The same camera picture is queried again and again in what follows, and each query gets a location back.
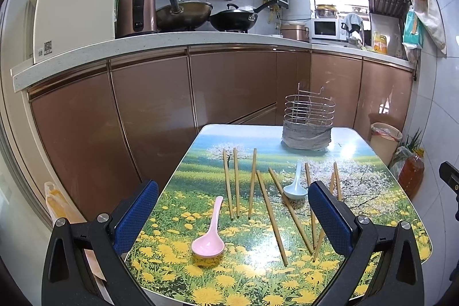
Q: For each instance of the white microwave oven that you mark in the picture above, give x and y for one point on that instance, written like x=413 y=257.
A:
x=327 y=29

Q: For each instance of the wire utensil holder basket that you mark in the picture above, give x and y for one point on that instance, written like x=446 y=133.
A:
x=308 y=120

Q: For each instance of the bronze wok with handle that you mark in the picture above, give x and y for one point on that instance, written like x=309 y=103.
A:
x=182 y=15

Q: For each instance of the cooking oil bottle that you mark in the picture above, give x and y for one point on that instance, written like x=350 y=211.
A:
x=411 y=175

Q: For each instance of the beige trash bin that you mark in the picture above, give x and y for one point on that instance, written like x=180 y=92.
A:
x=384 y=141

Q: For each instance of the rose gold thermos kettle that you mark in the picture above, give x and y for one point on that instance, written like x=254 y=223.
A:
x=135 y=17

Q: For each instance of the light blue ceramic spoon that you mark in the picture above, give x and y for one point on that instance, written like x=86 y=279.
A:
x=295 y=191

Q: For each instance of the pink ceramic spoon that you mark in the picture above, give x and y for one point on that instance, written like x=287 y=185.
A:
x=210 y=245

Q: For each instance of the black wok with lid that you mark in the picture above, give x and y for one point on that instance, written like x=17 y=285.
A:
x=234 y=19

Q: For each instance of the copper kitchen cabinets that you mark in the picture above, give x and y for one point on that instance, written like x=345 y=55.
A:
x=107 y=129

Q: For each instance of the plastic bag with food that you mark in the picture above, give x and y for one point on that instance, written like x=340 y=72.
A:
x=58 y=207

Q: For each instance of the green vegetables in bag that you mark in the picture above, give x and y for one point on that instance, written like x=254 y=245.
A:
x=408 y=148

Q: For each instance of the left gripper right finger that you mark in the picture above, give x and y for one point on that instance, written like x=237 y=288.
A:
x=398 y=277

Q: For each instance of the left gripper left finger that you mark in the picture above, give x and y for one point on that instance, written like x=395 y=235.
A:
x=84 y=265

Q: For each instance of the rose gold rice cooker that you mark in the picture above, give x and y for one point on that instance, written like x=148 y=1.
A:
x=297 y=32

